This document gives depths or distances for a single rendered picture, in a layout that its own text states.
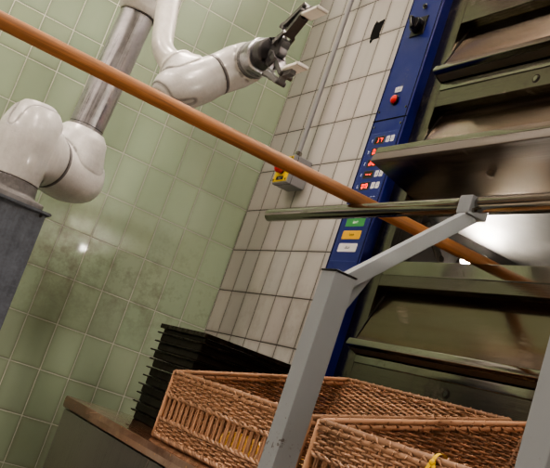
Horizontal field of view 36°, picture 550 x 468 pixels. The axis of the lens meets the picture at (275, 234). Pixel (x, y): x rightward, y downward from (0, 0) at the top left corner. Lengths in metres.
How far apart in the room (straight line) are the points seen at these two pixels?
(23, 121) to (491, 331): 1.26
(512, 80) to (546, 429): 1.39
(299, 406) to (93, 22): 1.89
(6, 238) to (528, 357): 1.26
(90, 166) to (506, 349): 1.24
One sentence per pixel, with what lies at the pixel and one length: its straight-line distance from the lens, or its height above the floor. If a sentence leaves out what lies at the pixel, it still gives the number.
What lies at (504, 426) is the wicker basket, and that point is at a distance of 1.67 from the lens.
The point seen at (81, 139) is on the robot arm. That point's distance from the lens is 2.42.
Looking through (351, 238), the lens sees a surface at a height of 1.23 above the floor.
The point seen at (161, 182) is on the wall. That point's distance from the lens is 2.93.
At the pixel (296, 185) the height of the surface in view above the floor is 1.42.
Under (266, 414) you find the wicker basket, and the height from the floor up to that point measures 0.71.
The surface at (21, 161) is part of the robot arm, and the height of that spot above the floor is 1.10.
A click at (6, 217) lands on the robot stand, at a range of 2.22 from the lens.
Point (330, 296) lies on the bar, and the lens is 1.31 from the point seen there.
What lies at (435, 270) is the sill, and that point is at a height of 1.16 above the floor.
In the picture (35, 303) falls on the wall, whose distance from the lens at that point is 2.80.
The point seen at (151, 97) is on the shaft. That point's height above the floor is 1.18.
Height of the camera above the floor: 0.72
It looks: 11 degrees up
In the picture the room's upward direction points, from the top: 19 degrees clockwise
